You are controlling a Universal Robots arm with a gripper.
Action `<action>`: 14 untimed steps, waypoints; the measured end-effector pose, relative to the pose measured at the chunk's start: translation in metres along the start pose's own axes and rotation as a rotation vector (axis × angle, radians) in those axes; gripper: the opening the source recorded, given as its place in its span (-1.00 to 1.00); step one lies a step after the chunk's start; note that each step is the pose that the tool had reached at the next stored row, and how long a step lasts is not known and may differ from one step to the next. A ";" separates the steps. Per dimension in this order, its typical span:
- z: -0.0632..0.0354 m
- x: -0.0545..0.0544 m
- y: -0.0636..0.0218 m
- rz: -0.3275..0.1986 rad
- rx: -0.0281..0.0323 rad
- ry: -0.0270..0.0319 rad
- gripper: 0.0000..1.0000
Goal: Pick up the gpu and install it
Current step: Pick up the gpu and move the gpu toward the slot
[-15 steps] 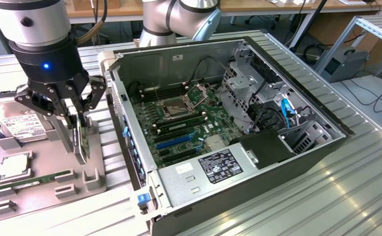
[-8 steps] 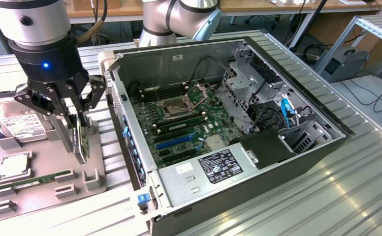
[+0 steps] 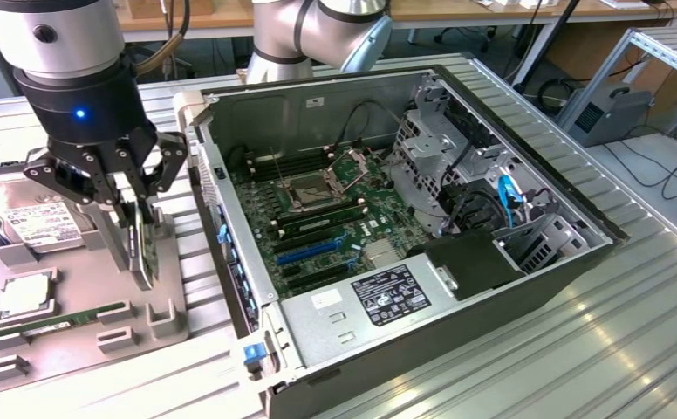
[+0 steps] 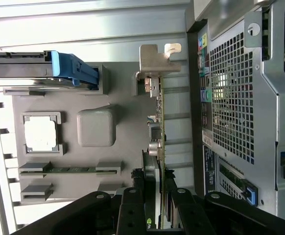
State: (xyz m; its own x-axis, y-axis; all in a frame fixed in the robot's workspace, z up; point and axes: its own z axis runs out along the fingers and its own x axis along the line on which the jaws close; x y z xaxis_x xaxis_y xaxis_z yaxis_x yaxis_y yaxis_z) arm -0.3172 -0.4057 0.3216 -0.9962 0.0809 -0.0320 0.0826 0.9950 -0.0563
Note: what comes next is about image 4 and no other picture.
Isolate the blue slot clip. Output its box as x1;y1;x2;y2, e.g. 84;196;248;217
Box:
240;180;259;207

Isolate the green RAM stick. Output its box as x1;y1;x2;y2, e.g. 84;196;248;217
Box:
20;166;120;174

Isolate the silver CPU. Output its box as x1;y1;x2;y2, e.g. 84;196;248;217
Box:
24;119;60;150

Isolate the open black PC case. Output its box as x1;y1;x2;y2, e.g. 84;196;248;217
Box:
186;0;285;218

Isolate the grey parts rack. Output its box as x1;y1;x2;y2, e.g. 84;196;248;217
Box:
2;63;158;209

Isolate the hard drive in blue caddy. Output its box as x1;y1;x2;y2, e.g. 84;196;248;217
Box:
0;50;101;91

